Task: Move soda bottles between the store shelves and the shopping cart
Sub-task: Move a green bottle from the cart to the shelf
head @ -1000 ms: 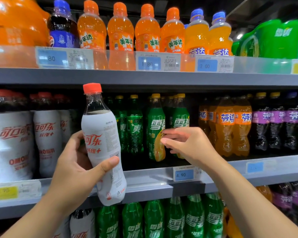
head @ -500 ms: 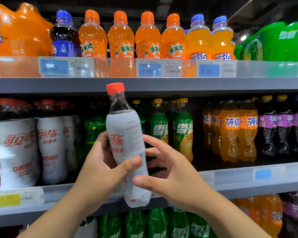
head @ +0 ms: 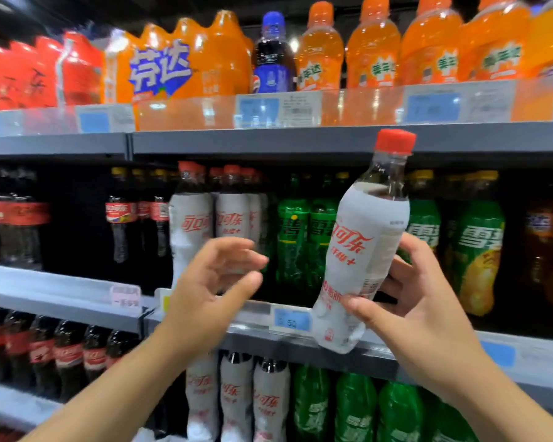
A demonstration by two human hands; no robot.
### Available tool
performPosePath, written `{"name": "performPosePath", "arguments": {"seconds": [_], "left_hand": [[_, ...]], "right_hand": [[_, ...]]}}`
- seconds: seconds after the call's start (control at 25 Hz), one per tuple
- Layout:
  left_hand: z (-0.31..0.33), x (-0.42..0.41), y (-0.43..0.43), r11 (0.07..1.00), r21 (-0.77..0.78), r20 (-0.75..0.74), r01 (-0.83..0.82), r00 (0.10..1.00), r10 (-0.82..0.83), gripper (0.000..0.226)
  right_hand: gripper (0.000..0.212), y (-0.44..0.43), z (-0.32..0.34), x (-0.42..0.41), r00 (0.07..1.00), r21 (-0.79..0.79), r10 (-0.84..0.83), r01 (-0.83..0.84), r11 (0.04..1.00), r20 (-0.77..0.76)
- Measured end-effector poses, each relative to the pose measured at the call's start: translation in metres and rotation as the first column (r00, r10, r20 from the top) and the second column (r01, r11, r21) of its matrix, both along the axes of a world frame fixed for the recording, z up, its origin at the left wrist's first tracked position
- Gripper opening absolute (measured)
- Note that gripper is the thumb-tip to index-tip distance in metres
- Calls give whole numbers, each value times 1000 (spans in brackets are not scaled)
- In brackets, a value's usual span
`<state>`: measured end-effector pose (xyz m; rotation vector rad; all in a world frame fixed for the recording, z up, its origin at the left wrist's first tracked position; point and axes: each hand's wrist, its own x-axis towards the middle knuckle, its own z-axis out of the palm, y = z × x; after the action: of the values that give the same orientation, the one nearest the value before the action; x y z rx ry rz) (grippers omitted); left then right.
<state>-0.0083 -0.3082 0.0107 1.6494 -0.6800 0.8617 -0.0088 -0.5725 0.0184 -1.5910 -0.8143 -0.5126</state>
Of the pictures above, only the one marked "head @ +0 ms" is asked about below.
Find large cola bottle blue cap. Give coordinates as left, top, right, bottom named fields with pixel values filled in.
left=251, top=10, right=299, bottom=96

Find white cola bottle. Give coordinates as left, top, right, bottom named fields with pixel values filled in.
left=253, top=357, right=292, bottom=442
left=219, top=354, right=256, bottom=442
left=186, top=349, right=221, bottom=442

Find person's right hand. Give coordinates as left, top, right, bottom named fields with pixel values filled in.
left=343, top=233, right=485, bottom=397

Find row of shelf price tags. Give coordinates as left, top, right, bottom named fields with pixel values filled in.
left=0, top=80, right=553, bottom=137
left=106, top=282, right=553, bottom=372

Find orange soda bottle blue cap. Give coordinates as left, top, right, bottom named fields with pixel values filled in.
left=525, top=0, right=553, bottom=85

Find red cola multipack large script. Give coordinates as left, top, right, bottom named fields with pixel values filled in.
left=0, top=32, right=106, bottom=112

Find orange Fanta multipack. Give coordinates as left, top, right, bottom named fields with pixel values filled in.
left=104, top=9, right=257, bottom=103

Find person's left forearm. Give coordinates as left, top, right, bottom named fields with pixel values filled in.
left=23, top=331, right=208, bottom=442

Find row of dark green bottles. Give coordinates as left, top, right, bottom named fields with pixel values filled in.
left=275, top=172, right=344, bottom=293

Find person's left hand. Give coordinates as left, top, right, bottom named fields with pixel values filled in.
left=166, top=237, right=270, bottom=355

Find grey store shelving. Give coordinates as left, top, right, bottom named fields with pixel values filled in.
left=0, top=82, right=553, bottom=442

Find row of dark cola bottles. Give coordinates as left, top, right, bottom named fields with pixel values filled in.
left=104, top=165, right=177, bottom=292
left=0, top=303, right=145, bottom=403
left=0, top=165, right=53, bottom=271

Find row of green soda bottles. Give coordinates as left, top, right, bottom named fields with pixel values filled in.
left=290, top=363, right=482, bottom=442

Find orange soda bottle dark cap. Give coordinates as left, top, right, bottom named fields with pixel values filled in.
left=520, top=198, right=553, bottom=320

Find yellow cap Sprite tea bottles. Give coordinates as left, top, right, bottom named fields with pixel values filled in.
left=452, top=170, right=507, bottom=319

